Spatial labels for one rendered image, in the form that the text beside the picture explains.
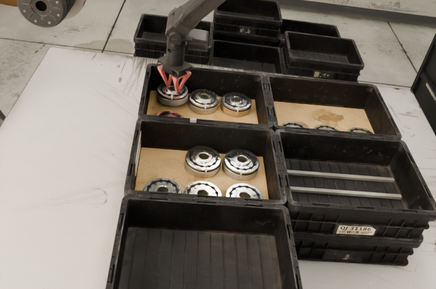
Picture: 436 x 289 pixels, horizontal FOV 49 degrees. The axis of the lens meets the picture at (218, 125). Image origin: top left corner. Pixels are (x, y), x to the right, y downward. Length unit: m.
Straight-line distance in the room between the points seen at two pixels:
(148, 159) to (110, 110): 0.44
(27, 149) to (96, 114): 0.28
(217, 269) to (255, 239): 0.14
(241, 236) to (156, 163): 0.33
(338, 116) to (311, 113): 0.10
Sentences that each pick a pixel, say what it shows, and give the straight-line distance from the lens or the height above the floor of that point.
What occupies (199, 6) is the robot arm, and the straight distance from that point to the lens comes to 1.30.
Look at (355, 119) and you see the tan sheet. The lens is 1.73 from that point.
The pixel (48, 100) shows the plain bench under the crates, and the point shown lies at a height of 0.70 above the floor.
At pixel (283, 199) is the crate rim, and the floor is 0.93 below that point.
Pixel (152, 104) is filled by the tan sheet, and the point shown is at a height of 0.83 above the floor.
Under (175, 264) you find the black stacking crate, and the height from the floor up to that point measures 0.83.
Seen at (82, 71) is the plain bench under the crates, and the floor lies 0.70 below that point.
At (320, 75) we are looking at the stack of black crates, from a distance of 2.58.
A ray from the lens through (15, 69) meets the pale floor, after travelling 3.37.
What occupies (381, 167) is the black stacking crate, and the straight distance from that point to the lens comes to 1.57.
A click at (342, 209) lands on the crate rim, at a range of 1.23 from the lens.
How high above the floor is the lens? 1.77
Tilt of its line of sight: 38 degrees down
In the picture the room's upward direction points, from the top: 9 degrees clockwise
